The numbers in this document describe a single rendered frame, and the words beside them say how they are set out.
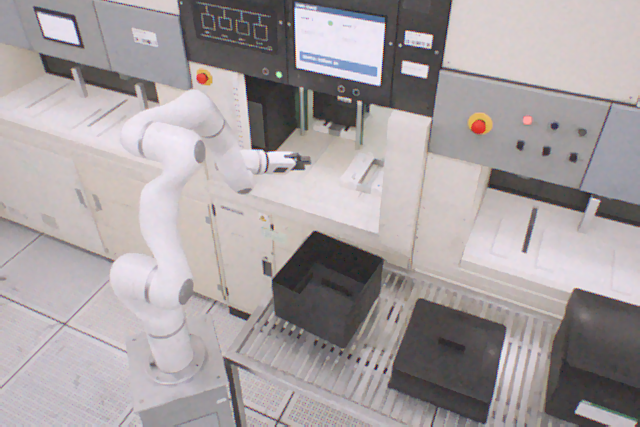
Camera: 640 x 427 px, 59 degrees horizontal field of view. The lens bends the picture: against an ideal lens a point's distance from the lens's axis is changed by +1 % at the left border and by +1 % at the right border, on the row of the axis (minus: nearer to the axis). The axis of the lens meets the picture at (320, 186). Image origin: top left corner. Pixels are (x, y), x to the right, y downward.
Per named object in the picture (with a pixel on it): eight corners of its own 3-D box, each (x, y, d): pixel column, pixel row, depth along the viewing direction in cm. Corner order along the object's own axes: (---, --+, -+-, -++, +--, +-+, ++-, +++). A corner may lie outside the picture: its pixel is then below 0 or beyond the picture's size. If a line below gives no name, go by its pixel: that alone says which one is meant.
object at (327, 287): (314, 262, 208) (313, 229, 197) (381, 292, 197) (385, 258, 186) (272, 314, 189) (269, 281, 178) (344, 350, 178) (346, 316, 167)
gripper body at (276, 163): (256, 178, 192) (285, 178, 198) (268, 165, 184) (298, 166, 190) (253, 158, 195) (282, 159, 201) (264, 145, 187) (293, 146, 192)
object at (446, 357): (386, 387, 168) (389, 362, 160) (413, 314, 189) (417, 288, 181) (486, 425, 159) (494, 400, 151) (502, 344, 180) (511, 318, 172)
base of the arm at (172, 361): (147, 394, 167) (134, 357, 155) (140, 343, 180) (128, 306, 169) (211, 374, 172) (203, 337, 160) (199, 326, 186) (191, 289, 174)
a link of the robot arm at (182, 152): (150, 287, 162) (198, 303, 157) (122, 304, 151) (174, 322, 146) (162, 117, 148) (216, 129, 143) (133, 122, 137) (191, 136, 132)
